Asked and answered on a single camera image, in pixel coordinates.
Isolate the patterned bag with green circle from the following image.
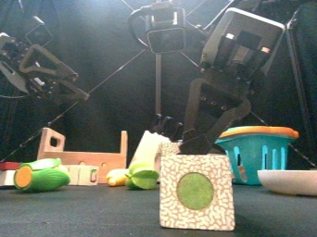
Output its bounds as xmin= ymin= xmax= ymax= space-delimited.
xmin=157 ymin=142 xmax=236 ymax=232

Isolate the small white sushi block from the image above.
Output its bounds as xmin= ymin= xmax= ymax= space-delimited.
xmin=62 ymin=164 xmax=100 ymax=187

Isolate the teal basket orange rim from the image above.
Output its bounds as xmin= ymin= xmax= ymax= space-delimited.
xmin=214 ymin=125 xmax=300 ymax=186

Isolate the green toy pear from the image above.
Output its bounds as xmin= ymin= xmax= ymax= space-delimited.
xmin=124 ymin=161 xmax=160 ymax=191

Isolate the white bowl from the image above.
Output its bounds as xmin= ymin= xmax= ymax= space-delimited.
xmin=256 ymin=168 xmax=317 ymax=197

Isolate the yellow toy fruit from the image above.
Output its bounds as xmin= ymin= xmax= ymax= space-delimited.
xmin=105 ymin=168 xmax=131 ymax=188

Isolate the red flat block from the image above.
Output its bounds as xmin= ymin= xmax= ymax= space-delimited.
xmin=0 ymin=161 xmax=22 ymax=172

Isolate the green toy cucumber orange end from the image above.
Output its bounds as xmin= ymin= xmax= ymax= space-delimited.
xmin=12 ymin=157 xmax=72 ymax=193

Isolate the white flat block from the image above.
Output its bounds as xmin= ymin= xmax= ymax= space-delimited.
xmin=0 ymin=169 xmax=17 ymax=188

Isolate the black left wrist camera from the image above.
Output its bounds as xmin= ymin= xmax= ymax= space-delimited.
xmin=24 ymin=15 xmax=54 ymax=48

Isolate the metal camera pole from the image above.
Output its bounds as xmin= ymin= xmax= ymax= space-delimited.
xmin=153 ymin=53 xmax=161 ymax=125

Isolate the wooden crate with handles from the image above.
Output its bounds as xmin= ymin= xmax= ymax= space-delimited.
xmin=36 ymin=127 xmax=128 ymax=185

